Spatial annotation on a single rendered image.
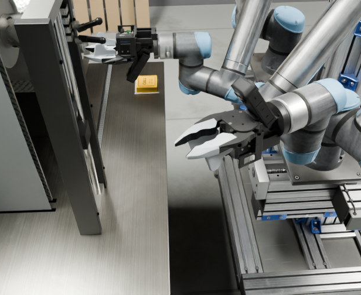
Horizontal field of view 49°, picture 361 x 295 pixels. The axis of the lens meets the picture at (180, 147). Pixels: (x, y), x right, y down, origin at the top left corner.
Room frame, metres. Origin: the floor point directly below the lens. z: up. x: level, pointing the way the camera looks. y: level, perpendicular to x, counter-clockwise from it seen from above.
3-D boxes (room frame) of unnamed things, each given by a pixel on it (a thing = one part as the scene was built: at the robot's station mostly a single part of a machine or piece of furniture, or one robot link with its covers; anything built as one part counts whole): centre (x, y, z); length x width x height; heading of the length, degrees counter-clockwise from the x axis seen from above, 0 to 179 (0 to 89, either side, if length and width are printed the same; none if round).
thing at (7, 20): (0.71, 0.31, 1.33); 0.06 x 0.06 x 0.06; 3
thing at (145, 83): (1.12, 0.11, 0.91); 0.07 x 0.07 x 0.02; 3
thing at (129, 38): (1.03, 0.13, 1.12); 0.12 x 0.08 x 0.09; 93
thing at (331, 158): (0.88, -0.43, 0.87); 0.15 x 0.15 x 0.10
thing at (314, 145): (0.65, -0.26, 1.11); 0.11 x 0.08 x 0.11; 30
